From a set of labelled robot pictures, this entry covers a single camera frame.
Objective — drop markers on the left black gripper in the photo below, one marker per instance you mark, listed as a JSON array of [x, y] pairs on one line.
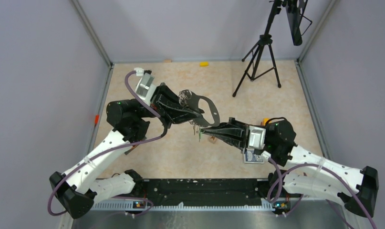
[[168, 104]]

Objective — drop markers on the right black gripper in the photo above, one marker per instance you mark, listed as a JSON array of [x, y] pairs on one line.
[[234, 127]]

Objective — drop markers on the metal key holder plate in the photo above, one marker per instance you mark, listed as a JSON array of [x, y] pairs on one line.
[[191, 100]]

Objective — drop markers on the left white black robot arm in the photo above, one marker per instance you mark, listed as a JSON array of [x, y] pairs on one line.
[[79, 188]]

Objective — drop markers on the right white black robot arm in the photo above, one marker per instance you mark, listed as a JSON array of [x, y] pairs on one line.
[[303, 172]]

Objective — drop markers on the orange object behind right arm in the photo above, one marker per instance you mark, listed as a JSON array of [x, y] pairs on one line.
[[265, 121]]

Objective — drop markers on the wooden letter cube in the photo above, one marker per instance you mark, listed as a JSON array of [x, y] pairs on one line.
[[212, 140]]

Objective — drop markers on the blue playing card deck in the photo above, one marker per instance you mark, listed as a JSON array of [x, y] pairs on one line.
[[249, 157]]

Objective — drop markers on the yellow block at back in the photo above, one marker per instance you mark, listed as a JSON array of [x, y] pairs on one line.
[[203, 64]]

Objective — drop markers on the black tripod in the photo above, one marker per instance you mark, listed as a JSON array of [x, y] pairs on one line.
[[265, 40]]

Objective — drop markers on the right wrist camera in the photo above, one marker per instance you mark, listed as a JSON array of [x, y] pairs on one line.
[[256, 139]]

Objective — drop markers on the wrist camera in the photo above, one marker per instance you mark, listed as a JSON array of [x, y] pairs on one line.
[[256, 139], [145, 87]]

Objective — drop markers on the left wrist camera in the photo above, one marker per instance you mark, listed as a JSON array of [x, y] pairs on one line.
[[145, 87]]

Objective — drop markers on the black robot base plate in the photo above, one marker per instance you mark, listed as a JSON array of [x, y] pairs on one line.
[[208, 192]]

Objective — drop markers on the orange red wall clip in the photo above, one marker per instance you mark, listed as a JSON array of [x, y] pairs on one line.
[[96, 120]]

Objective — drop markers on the white slotted cable duct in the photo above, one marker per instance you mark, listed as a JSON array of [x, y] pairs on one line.
[[128, 205]]

